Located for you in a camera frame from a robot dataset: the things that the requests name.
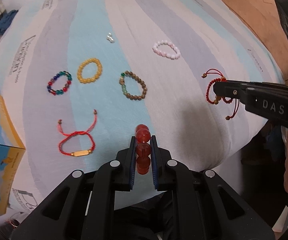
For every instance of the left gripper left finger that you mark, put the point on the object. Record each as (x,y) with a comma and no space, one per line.
(126,170)

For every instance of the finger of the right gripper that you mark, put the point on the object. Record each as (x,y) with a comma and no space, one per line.
(231,89)

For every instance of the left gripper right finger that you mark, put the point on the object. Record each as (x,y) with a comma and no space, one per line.
(162,180)

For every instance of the blue clothes pile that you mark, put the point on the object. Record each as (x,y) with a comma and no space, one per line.
(6,20)

